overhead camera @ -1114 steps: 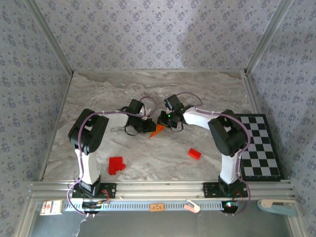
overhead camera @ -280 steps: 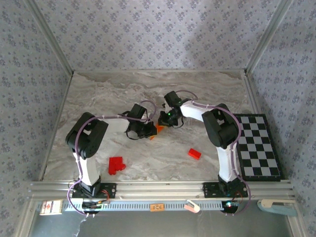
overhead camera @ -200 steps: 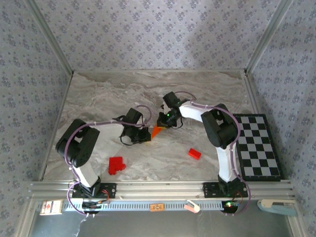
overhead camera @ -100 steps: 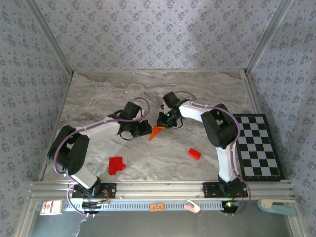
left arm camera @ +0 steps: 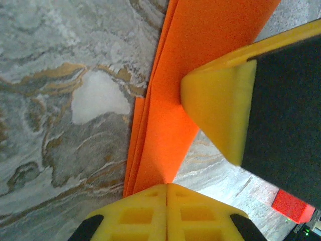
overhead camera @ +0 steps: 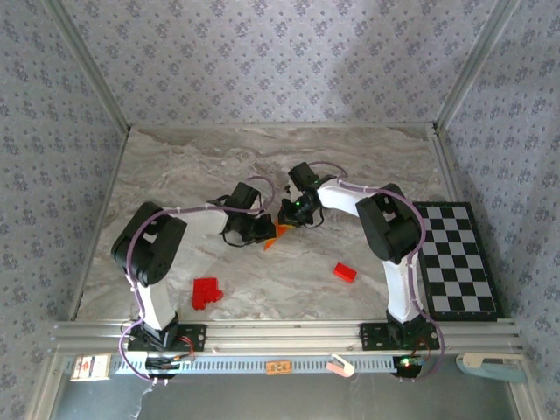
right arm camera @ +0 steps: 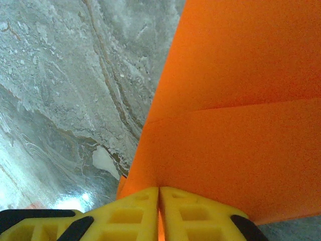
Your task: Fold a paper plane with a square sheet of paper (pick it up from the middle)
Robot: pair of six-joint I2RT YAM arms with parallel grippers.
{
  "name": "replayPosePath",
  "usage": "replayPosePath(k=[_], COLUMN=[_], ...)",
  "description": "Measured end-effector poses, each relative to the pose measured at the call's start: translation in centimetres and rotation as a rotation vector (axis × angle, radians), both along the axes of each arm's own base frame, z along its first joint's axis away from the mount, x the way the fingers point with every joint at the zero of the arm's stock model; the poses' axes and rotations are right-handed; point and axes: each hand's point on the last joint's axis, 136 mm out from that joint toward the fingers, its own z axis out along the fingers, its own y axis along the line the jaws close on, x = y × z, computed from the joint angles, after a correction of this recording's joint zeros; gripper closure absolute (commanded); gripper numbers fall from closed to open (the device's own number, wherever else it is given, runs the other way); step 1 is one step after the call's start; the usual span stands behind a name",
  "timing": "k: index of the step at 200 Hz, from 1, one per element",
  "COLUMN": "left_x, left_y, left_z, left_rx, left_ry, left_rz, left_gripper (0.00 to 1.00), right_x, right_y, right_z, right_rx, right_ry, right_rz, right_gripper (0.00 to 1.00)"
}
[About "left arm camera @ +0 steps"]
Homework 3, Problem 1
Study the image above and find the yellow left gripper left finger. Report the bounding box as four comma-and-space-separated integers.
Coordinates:
69, 183, 168, 241

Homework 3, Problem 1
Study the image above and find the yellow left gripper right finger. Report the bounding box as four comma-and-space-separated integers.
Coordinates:
167, 183, 264, 241

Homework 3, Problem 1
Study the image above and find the orange cloth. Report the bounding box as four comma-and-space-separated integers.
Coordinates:
123, 0, 281, 198

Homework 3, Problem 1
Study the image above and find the small red brick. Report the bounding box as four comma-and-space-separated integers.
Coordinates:
272, 189, 316, 224

